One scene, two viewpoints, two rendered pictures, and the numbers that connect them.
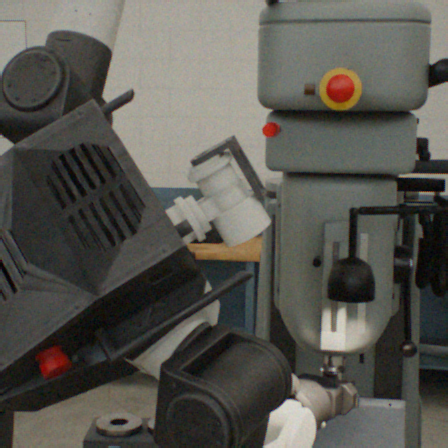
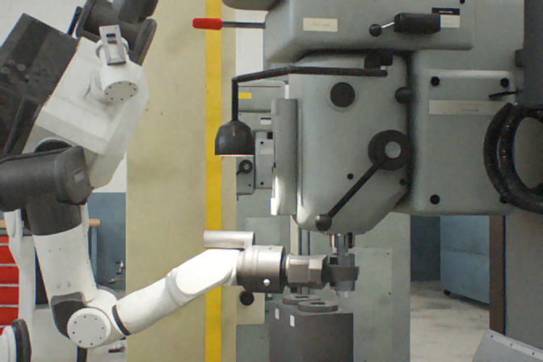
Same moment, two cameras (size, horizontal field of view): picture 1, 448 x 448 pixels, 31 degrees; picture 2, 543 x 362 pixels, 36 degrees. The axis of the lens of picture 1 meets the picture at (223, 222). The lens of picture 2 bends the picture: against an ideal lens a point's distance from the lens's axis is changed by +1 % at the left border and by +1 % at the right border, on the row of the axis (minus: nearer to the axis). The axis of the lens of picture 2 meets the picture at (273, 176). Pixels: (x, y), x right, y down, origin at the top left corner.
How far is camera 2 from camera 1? 1.78 m
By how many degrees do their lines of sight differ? 69
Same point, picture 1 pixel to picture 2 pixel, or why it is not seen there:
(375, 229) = (305, 103)
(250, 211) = (104, 73)
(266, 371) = (41, 164)
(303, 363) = (509, 301)
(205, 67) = not seen: outside the picture
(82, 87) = (106, 14)
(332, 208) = (293, 89)
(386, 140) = (284, 17)
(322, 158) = (272, 44)
